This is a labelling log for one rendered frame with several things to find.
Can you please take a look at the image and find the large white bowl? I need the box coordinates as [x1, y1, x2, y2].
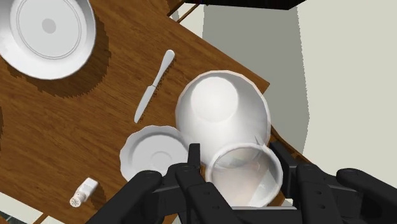
[174, 70, 272, 170]

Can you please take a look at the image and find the clear glass cup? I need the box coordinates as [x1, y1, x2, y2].
[205, 142, 284, 208]

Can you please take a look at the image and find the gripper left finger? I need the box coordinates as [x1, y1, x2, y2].
[86, 143, 240, 224]

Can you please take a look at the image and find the white salt shaker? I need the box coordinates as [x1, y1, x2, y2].
[69, 177, 99, 208]

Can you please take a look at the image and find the small white scalloped saucer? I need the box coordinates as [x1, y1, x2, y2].
[119, 125, 195, 183]

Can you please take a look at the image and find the brown wooden table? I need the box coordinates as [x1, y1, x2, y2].
[0, 0, 312, 224]

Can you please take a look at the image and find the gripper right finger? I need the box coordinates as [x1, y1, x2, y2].
[268, 141, 397, 224]

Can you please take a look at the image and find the large white plate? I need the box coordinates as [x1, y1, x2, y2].
[0, 0, 97, 81]

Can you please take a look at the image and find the white table knife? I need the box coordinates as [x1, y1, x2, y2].
[133, 49, 176, 124]

